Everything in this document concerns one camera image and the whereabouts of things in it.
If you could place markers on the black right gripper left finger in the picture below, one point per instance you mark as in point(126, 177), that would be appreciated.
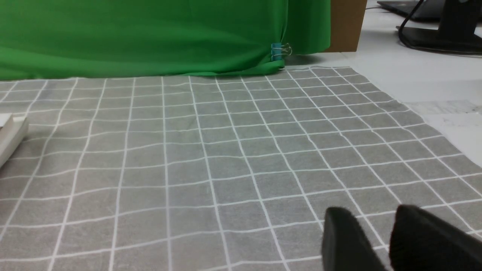
point(345, 246)

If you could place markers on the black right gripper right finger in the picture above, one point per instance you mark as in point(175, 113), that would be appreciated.
point(421, 241)

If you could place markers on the grey checked tablecloth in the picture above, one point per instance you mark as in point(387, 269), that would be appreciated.
point(186, 173)

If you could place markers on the blue binder clip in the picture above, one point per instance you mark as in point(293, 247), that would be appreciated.
point(279, 51)

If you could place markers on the black monitor stand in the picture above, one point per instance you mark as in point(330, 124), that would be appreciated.
point(455, 34)

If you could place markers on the black laptop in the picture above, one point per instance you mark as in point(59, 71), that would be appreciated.
point(429, 10)

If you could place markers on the brown cardboard board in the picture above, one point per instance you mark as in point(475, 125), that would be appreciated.
point(346, 24)

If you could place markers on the white book stack edge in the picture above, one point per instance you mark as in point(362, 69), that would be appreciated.
point(12, 132)

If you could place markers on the green backdrop cloth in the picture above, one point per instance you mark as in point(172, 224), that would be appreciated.
point(48, 39)

